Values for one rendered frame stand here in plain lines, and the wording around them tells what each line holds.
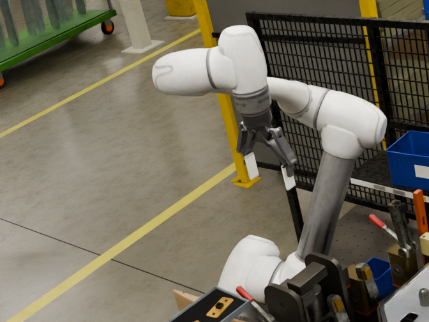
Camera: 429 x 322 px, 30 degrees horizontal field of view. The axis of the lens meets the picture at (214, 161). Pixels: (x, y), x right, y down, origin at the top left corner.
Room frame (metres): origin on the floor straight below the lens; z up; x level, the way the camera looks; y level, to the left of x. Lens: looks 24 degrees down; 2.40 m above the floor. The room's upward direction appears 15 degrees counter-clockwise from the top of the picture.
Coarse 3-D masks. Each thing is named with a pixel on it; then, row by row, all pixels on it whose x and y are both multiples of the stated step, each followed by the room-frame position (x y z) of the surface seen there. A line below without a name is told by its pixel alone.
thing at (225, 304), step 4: (220, 300) 1.82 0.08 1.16; (224, 300) 1.82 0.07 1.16; (228, 300) 1.81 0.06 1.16; (232, 300) 1.81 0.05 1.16; (216, 304) 1.80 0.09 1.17; (220, 304) 1.80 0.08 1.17; (224, 304) 1.80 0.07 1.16; (228, 304) 1.79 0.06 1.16; (212, 308) 1.80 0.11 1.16; (216, 308) 1.79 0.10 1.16; (220, 308) 1.78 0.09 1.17; (224, 308) 1.78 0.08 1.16; (208, 312) 1.78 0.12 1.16; (212, 312) 1.78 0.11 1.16; (216, 312) 1.77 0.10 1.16; (220, 312) 1.77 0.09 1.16; (208, 316) 1.77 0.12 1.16; (212, 316) 1.76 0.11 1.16; (216, 316) 1.75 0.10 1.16
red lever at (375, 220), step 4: (368, 216) 2.08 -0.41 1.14; (372, 216) 2.07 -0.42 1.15; (372, 220) 2.06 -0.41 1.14; (376, 220) 2.05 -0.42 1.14; (380, 220) 2.05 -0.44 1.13; (376, 224) 2.05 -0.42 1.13; (380, 224) 2.04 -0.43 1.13; (384, 224) 2.04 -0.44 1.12; (380, 228) 2.04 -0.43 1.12; (384, 228) 2.03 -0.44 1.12; (388, 228) 2.03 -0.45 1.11; (384, 232) 2.03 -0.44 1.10; (388, 232) 2.02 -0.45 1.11; (392, 232) 2.02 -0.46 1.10; (392, 236) 2.01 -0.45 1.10; (396, 236) 2.01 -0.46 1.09; (396, 240) 2.00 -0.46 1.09; (408, 248) 1.97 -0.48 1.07
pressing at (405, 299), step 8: (424, 272) 1.93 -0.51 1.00; (408, 280) 1.91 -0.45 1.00; (416, 280) 1.90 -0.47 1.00; (424, 280) 1.89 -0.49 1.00; (400, 288) 1.88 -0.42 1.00; (408, 288) 1.88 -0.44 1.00; (416, 288) 1.87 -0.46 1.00; (392, 296) 1.85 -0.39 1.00; (400, 296) 1.85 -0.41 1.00; (408, 296) 1.84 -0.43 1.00; (416, 296) 1.83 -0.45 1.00; (384, 304) 1.83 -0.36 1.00; (392, 304) 1.82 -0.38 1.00; (400, 304) 1.81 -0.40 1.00; (408, 304) 1.80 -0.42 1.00; (416, 304) 1.80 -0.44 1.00; (384, 312) 1.79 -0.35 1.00; (392, 312) 1.79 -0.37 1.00; (400, 312) 1.78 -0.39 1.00; (408, 312) 1.77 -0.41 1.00; (416, 312) 1.76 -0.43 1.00; (424, 312) 1.75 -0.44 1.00; (384, 320) 1.76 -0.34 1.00; (392, 320) 1.76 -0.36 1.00; (400, 320) 1.75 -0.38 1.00; (416, 320) 1.73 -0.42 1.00; (424, 320) 1.72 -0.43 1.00
